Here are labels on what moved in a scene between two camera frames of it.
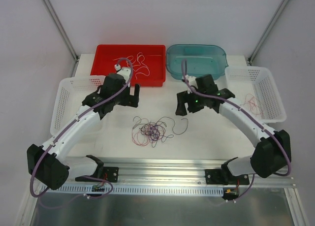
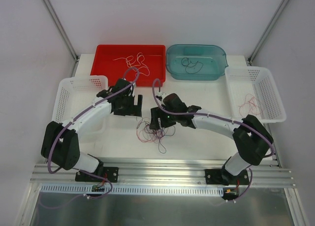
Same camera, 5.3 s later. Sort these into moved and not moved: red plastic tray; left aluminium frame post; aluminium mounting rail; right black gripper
Moved: right black gripper
Not moved: red plastic tray; left aluminium frame post; aluminium mounting rail
